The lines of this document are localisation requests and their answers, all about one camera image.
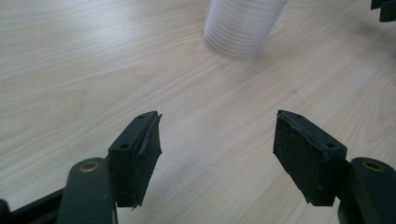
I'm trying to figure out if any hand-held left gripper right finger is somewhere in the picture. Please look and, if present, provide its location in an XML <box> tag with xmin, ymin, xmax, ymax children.
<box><xmin>273</xmin><ymin>109</ymin><xmax>348</xmax><ymax>207</ymax></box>

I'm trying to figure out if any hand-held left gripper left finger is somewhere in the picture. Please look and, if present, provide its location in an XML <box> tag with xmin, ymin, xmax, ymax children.
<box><xmin>107</xmin><ymin>110</ymin><xmax>163</xmax><ymax>208</ymax></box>

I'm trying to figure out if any stack of clear plastic cups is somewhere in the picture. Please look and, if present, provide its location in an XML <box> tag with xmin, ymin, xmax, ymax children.
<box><xmin>203</xmin><ymin>0</ymin><xmax>289</xmax><ymax>60</ymax></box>

